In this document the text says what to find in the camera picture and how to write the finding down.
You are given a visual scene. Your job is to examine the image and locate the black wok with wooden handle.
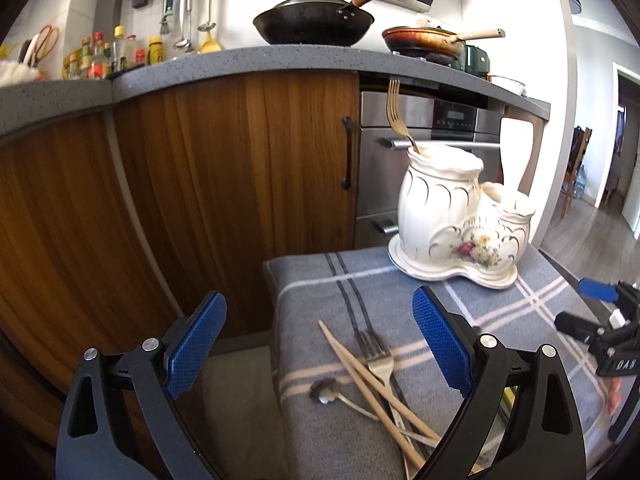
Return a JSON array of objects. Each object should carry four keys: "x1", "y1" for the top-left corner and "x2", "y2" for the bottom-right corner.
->
[{"x1": 252, "y1": 0, "x2": 413, "y2": 47}]

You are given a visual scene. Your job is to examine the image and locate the white cloth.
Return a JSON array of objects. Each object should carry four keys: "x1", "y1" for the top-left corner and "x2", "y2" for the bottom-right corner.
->
[{"x1": 0, "y1": 59, "x2": 41, "y2": 86}]

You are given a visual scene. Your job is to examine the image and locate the hanging steel ladle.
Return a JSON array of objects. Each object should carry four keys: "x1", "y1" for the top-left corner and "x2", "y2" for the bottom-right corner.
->
[
  {"x1": 173, "y1": 0, "x2": 193, "y2": 53},
  {"x1": 197, "y1": 0, "x2": 217, "y2": 32}
]

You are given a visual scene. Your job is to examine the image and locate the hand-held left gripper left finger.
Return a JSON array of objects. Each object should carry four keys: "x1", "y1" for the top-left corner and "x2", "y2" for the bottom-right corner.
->
[{"x1": 56, "y1": 290, "x2": 228, "y2": 480}]

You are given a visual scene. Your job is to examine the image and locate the black cabinet door handle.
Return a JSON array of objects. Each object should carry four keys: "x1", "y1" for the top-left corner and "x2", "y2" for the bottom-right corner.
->
[{"x1": 341, "y1": 116, "x2": 354, "y2": 191}]

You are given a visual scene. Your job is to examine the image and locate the stainless steel oven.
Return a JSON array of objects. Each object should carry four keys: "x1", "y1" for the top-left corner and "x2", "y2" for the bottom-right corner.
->
[{"x1": 354, "y1": 91, "x2": 503, "y2": 251}]

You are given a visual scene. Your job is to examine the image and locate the person's right hand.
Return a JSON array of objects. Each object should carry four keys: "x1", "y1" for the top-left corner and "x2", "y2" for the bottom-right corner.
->
[{"x1": 604, "y1": 377, "x2": 625, "y2": 416}]

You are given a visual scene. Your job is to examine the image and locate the silver fork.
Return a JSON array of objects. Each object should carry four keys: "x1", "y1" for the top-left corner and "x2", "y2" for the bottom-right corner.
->
[{"x1": 354, "y1": 329, "x2": 413, "y2": 480}]

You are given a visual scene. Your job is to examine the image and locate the green air fryer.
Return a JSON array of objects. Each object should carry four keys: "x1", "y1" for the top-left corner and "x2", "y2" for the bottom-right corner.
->
[{"x1": 452, "y1": 44, "x2": 492, "y2": 80}]

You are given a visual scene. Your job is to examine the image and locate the row of condiment bottles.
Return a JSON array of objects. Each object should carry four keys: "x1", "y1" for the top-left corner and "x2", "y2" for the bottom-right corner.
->
[{"x1": 62, "y1": 25, "x2": 166, "y2": 81}]

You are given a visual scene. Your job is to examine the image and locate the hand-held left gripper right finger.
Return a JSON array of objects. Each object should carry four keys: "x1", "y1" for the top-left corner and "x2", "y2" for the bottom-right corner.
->
[{"x1": 411, "y1": 286, "x2": 587, "y2": 480}]

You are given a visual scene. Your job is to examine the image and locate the orange-handled scissors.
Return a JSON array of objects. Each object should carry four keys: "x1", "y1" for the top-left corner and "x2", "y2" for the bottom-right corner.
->
[{"x1": 30, "y1": 25, "x2": 60, "y2": 61}]

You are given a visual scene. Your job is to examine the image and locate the wooden chair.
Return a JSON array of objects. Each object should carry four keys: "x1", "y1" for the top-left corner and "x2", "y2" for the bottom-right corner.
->
[{"x1": 560, "y1": 126, "x2": 593, "y2": 220}]

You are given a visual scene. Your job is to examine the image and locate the gold fork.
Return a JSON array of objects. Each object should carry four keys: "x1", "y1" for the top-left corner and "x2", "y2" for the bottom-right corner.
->
[{"x1": 386, "y1": 79, "x2": 421, "y2": 155}]

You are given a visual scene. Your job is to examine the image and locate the silver spoon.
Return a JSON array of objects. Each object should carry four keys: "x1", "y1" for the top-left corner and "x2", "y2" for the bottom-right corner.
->
[{"x1": 309, "y1": 377, "x2": 441, "y2": 448}]

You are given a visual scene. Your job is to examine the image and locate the white ceramic floral utensil holder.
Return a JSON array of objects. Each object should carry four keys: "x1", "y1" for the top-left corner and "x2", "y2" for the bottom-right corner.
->
[{"x1": 388, "y1": 147, "x2": 537, "y2": 291}]

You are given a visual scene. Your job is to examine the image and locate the white bowl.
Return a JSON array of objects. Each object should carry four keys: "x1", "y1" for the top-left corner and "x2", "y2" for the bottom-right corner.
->
[{"x1": 487, "y1": 74, "x2": 527, "y2": 97}]

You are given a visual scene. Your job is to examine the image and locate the wooden chopstick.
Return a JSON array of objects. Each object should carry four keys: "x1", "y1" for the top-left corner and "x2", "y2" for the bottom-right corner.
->
[
  {"x1": 327, "y1": 332, "x2": 443, "y2": 443},
  {"x1": 318, "y1": 320, "x2": 427, "y2": 471}
]

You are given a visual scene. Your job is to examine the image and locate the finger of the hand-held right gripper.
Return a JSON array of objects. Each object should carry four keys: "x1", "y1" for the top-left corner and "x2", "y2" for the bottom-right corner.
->
[
  {"x1": 554, "y1": 311, "x2": 610, "y2": 347},
  {"x1": 576, "y1": 278, "x2": 622, "y2": 305}
]

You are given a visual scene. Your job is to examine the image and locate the wooden base cabinets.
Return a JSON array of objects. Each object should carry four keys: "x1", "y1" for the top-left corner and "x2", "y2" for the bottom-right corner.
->
[{"x1": 0, "y1": 70, "x2": 361, "y2": 411}]

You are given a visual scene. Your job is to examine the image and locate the grey plaid cloth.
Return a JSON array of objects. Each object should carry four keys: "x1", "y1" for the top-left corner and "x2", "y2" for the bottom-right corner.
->
[{"x1": 262, "y1": 245, "x2": 621, "y2": 480}]

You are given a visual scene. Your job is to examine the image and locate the brown frying pan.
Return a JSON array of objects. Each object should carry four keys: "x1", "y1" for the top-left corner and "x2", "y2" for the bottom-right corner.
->
[{"x1": 381, "y1": 25, "x2": 506, "y2": 58}]

